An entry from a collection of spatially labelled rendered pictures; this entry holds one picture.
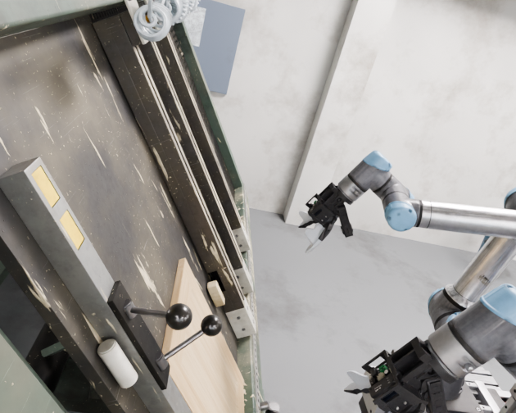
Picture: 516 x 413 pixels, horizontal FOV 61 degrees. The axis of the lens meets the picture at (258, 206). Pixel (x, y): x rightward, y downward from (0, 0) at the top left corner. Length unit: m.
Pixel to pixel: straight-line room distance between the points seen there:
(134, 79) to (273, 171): 3.19
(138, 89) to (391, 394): 0.90
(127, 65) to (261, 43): 2.83
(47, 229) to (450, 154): 4.35
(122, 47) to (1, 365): 0.86
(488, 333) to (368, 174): 0.67
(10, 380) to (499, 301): 0.62
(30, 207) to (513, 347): 0.69
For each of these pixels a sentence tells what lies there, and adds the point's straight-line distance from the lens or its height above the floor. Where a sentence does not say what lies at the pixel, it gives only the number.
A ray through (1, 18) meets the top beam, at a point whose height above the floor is 1.87.
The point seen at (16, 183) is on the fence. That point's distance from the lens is 0.62.
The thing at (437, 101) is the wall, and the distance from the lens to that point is 4.48.
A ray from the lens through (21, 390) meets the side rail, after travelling 0.50.
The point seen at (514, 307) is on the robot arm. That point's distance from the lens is 0.73.
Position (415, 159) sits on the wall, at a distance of 4.60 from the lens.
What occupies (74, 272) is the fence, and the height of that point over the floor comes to 1.56.
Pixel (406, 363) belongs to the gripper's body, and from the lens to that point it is 0.76.
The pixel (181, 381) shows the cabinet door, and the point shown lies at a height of 1.25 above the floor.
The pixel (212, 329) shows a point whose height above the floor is 1.44.
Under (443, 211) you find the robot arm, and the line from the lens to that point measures 1.23.
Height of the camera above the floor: 1.98
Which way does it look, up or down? 26 degrees down
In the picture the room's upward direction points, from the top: 16 degrees clockwise
